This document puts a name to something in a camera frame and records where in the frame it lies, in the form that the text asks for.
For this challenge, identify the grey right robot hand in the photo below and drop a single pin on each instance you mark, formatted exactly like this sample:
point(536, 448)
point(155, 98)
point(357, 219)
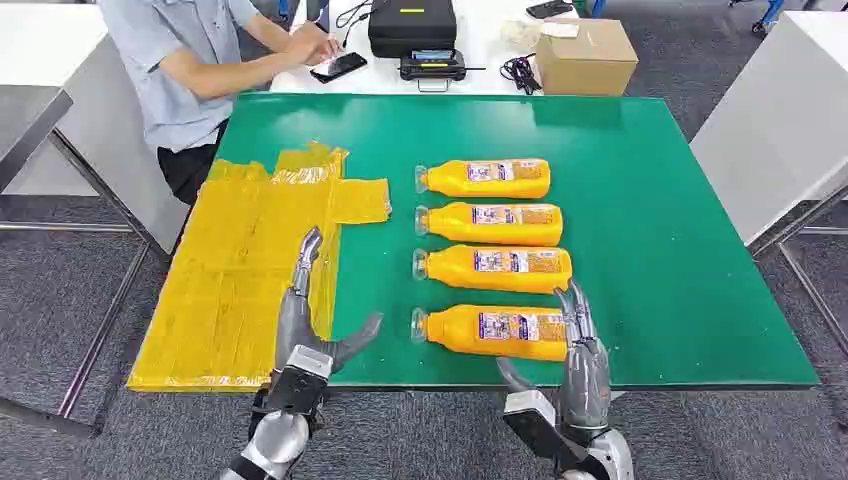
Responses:
point(586, 384)

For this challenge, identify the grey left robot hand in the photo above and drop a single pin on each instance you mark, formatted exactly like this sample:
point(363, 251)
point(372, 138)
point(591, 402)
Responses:
point(293, 321)

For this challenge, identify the orange drink bottle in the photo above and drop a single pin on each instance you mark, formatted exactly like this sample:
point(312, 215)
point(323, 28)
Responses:
point(457, 334)
point(457, 182)
point(450, 226)
point(457, 272)

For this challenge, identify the yellow taped sheet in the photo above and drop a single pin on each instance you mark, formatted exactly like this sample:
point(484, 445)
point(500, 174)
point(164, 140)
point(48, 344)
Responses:
point(218, 298)

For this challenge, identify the green table mat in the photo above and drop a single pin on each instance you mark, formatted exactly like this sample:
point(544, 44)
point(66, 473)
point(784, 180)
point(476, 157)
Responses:
point(649, 252)

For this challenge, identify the black smartphone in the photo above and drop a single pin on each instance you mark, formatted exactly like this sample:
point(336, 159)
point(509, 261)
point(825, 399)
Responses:
point(548, 8)
point(339, 67)

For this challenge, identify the person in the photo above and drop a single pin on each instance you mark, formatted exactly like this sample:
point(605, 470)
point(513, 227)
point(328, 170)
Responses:
point(172, 60)

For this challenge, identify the black handheld controller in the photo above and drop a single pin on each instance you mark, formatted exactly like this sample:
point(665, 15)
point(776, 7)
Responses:
point(434, 66)

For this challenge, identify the dark upright device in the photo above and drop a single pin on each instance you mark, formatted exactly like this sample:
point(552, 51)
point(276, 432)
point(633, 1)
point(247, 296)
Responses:
point(319, 13)

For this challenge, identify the black carrying case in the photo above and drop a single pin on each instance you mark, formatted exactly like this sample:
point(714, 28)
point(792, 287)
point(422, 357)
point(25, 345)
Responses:
point(411, 30)

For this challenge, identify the brown cardboard box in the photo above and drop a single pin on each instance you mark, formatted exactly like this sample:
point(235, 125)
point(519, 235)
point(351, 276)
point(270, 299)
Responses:
point(590, 63)

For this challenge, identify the pale metal-legged table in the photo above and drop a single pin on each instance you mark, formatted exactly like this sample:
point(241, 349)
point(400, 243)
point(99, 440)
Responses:
point(775, 119)

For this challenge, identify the white table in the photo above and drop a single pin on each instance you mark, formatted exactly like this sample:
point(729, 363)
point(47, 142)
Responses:
point(484, 46)

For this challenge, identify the white paper slip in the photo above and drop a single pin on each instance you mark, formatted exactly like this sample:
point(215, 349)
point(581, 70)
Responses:
point(560, 30)

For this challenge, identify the grey metal-legged table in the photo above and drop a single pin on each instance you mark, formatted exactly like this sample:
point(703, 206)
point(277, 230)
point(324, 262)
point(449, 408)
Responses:
point(40, 60)

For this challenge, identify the blue wheeled stand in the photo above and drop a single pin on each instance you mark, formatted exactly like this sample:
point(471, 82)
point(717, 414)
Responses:
point(768, 13)

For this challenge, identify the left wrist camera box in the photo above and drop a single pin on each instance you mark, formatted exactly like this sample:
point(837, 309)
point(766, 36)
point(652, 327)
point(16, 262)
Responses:
point(301, 381)

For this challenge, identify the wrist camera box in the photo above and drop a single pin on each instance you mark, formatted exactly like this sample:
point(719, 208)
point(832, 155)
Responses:
point(301, 381)
point(536, 424)

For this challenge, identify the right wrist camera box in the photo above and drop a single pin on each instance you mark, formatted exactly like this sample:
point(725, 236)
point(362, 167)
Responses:
point(536, 424)

